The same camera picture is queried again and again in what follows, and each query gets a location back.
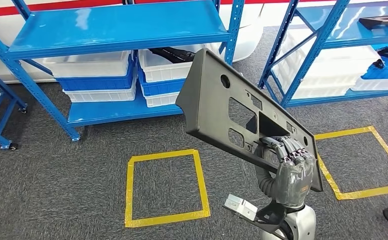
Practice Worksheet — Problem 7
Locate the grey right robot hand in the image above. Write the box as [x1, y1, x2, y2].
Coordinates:
[254, 135, 317, 210]

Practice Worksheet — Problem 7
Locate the black plastic bracket panel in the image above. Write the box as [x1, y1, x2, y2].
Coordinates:
[358, 14, 388, 31]
[175, 47, 324, 193]

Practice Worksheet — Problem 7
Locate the yellow floor tape square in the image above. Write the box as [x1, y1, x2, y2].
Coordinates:
[124, 148, 211, 229]
[314, 125, 388, 202]

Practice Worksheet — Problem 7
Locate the white car body red stripe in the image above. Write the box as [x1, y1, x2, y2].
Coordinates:
[0, 0, 295, 84]

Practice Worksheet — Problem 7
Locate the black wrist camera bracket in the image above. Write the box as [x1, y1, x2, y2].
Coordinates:
[223, 200, 289, 240]

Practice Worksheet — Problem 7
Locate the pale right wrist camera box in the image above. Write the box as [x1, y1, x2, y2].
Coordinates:
[224, 194, 258, 222]

